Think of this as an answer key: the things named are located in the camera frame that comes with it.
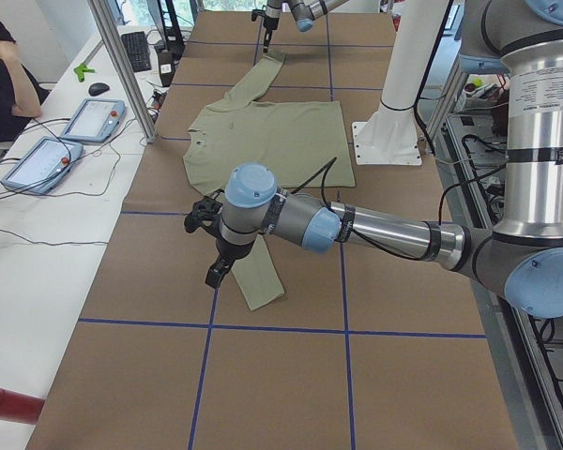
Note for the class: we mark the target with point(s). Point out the olive green long-sleeve shirt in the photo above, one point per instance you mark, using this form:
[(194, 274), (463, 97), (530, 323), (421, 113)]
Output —
[(254, 157)]

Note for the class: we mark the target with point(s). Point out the black computer mouse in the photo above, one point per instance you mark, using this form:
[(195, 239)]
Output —
[(98, 88)]

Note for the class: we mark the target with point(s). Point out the black keyboard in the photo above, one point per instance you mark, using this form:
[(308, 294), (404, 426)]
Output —
[(137, 50)]

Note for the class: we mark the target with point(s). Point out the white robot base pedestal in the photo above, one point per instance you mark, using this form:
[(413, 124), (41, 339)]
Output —
[(390, 135)]

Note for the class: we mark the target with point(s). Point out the aluminium frame post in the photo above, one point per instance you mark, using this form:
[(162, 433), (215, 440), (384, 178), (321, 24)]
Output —
[(111, 39)]

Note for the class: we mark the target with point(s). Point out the black box with label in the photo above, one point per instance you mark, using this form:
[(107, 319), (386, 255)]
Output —
[(166, 68)]

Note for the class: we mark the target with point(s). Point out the near blue teach pendant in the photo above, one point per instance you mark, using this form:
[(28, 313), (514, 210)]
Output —
[(43, 167)]

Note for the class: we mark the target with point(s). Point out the green plastic tool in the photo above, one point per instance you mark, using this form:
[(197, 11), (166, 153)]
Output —
[(81, 70)]

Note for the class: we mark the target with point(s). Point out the blue teach pendant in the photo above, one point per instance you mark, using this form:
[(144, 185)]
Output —
[(95, 120), (43, 167)]

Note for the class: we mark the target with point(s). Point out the seated person in black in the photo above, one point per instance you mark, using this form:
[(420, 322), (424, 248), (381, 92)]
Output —
[(21, 96)]

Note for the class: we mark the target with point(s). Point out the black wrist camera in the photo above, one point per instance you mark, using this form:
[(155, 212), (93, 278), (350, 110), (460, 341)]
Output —
[(257, 13), (205, 214)]

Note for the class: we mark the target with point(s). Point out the far blue teach pendant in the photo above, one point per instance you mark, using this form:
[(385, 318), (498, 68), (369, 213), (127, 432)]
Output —
[(95, 120)]

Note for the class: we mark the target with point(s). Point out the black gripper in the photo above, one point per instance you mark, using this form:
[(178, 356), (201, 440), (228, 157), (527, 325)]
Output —
[(230, 249), (269, 20)]

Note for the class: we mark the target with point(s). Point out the red cylinder bottle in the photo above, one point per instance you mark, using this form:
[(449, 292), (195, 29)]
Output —
[(19, 408)]

